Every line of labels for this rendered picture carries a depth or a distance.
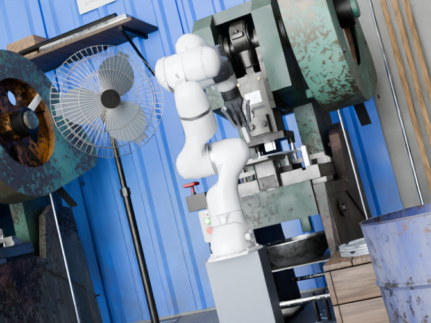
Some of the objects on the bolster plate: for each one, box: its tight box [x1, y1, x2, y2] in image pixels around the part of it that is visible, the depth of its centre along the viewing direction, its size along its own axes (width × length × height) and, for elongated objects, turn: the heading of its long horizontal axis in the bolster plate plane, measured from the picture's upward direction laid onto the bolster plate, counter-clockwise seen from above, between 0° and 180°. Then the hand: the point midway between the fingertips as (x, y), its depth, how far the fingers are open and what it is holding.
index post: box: [300, 144, 312, 167], centre depth 278 cm, size 3×3×10 cm
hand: (246, 133), depth 269 cm, fingers closed
